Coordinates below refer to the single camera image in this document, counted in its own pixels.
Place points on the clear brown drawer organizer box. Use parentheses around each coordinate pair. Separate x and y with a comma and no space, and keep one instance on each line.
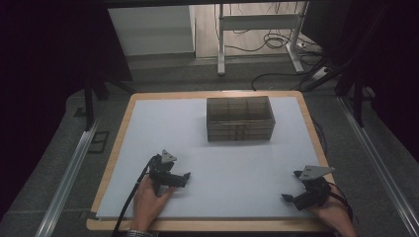
(239,118)

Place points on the white cabinet panel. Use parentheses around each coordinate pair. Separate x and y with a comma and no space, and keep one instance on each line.
(151,29)

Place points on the aluminium rail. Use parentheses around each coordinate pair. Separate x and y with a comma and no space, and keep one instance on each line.
(66,181)
(378,164)

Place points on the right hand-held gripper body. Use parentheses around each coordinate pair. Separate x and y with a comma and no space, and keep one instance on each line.
(313,192)

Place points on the white metal desk frame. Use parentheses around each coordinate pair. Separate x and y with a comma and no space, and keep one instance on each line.
(257,21)

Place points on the black metal stand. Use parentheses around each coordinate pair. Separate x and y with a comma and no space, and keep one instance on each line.
(90,102)
(357,98)

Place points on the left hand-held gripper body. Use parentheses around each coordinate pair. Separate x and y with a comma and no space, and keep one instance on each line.
(163,177)

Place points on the black floor socket frame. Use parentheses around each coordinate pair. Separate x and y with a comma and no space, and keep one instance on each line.
(99,142)

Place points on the white power strip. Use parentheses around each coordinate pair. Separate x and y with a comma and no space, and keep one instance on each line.
(319,73)

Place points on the white table mat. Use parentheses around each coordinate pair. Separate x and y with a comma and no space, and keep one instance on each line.
(230,171)

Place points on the person's right hand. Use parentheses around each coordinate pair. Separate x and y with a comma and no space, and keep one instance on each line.
(336,219)

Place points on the person's left hand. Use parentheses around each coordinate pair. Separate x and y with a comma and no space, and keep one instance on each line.
(148,204)

